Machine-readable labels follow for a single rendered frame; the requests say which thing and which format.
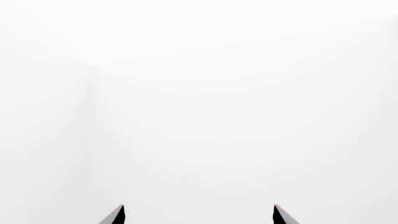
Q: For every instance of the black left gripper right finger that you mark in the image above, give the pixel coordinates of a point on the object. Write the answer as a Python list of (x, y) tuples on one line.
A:
[(281, 217)]

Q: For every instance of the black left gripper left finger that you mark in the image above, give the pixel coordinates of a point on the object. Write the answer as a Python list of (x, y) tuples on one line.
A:
[(116, 217)]

